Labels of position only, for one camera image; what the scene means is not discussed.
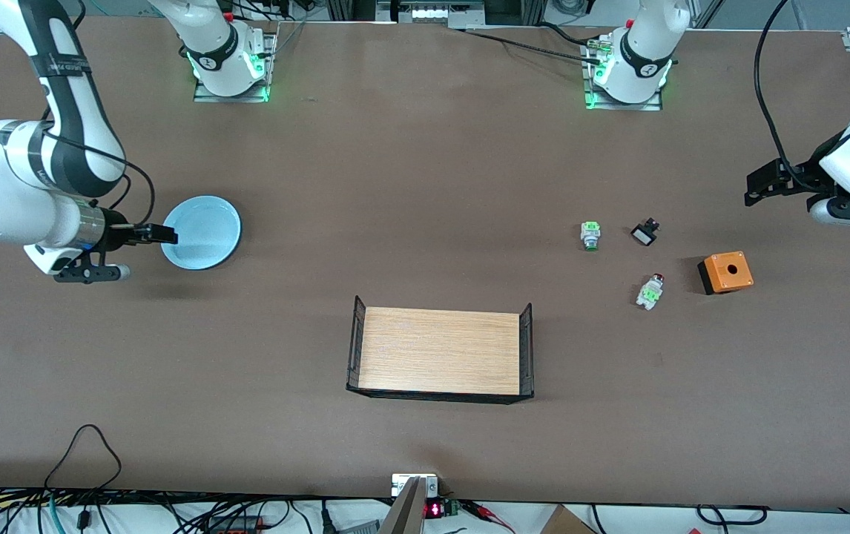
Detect thin black looped cable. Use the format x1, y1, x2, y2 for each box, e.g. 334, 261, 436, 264
45, 424, 122, 492

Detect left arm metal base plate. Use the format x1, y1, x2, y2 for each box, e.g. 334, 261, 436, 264
583, 33, 665, 112

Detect red push button switch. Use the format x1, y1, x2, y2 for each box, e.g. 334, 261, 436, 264
636, 274, 665, 311

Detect light blue round plate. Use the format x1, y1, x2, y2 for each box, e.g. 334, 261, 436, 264
160, 195, 243, 271

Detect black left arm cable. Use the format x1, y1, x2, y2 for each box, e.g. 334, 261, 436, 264
755, 0, 826, 191

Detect brown cardboard piece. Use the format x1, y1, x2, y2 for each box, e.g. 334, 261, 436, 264
540, 504, 598, 534

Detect black cable across table edge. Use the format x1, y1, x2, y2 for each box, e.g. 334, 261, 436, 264
455, 22, 604, 65

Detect red clip lead wire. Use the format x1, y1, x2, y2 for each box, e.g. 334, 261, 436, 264
461, 500, 516, 534

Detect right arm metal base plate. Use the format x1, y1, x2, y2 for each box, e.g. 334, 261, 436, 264
194, 30, 277, 103

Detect black coiled cable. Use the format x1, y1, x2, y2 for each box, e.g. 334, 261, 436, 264
696, 504, 770, 526

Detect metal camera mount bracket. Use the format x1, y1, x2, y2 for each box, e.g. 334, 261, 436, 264
378, 473, 439, 534

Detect wooden tray black mesh sides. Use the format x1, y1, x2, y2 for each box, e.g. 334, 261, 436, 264
346, 295, 535, 405

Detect metal frame light strip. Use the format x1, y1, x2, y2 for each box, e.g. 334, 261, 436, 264
375, 0, 487, 29

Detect orange button enclosure box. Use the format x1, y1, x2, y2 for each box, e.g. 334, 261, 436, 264
697, 251, 754, 296

